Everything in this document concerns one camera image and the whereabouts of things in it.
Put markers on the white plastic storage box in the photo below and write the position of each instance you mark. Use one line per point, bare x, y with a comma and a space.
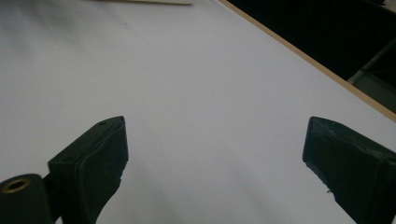
149, 1

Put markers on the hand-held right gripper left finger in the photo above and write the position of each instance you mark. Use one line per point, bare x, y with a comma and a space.
90, 168

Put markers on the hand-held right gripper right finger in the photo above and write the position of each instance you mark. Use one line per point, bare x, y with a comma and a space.
355, 168

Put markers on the white table mat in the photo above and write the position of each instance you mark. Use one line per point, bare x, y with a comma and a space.
202, 93

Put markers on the grey metal table frame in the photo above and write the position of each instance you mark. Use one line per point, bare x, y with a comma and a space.
376, 84

